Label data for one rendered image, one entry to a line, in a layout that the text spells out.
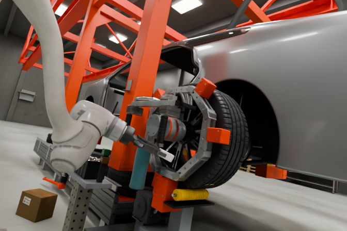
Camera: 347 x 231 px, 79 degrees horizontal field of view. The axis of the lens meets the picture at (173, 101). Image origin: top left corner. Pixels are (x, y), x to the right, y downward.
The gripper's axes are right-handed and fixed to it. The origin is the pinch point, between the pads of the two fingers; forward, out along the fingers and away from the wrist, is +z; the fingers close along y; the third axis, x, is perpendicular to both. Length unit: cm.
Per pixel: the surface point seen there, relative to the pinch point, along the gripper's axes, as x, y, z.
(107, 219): 71, 70, 6
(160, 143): -2.6, 8.7, -2.3
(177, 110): -19.8, 13.2, -1.9
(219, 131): -20.8, 5.9, 19.3
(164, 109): -17.3, 11.3, -8.0
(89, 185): 43, 45, -19
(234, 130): -26.2, 15.2, 31.3
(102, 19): -104, 279, -124
